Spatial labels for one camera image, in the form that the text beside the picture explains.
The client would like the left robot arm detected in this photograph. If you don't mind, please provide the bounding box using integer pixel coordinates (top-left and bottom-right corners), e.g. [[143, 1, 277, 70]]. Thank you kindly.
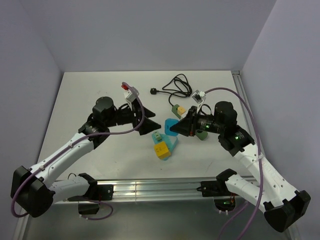
[[10, 96, 161, 218]]

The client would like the aluminium rail frame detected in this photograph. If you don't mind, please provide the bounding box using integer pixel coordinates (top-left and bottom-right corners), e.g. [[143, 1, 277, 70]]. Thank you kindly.
[[12, 70, 301, 240]]

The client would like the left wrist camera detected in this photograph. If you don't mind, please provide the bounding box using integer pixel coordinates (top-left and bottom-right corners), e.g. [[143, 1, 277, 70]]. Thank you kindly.
[[121, 82, 139, 104]]

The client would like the teal triangular power strip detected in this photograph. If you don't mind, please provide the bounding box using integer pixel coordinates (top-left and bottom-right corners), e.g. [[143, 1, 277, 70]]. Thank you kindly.
[[161, 134, 178, 161]]

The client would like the light green plug adapter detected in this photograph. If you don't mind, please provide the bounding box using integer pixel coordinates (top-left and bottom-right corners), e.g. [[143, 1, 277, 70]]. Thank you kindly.
[[151, 130, 163, 144]]

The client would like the green power strip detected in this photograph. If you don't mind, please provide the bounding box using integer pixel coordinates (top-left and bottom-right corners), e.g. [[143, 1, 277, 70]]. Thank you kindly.
[[171, 104, 208, 141]]

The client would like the small orange plug adapter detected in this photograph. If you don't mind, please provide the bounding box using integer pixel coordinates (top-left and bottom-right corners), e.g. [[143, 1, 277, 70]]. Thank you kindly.
[[177, 106, 186, 116]]

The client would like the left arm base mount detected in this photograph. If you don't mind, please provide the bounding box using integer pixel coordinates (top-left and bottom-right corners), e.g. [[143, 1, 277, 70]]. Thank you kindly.
[[67, 184, 114, 221]]

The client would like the yellow cube socket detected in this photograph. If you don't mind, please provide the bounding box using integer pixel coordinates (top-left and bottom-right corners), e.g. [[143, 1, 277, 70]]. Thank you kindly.
[[154, 141, 171, 160]]

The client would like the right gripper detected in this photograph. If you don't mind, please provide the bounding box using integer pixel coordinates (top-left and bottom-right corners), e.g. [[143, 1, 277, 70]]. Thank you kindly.
[[170, 105, 224, 136]]

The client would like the blue plug adapter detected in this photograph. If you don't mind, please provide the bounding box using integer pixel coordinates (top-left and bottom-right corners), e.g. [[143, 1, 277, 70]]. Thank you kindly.
[[164, 118, 180, 137]]

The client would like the black power cord with plug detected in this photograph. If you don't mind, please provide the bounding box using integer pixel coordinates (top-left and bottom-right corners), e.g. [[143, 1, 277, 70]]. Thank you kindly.
[[149, 73, 193, 107]]

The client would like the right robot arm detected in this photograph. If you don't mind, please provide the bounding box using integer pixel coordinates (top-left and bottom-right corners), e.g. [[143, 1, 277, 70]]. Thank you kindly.
[[170, 101, 311, 233]]

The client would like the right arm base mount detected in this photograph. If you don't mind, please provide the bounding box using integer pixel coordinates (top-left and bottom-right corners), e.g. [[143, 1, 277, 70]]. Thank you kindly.
[[196, 168, 237, 215]]

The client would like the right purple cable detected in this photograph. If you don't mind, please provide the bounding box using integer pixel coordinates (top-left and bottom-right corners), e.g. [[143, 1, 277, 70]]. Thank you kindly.
[[199, 87, 265, 240]]

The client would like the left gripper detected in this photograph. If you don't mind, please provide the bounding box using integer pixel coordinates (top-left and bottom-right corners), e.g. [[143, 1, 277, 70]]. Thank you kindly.
[[105, 98, 161, 135]]

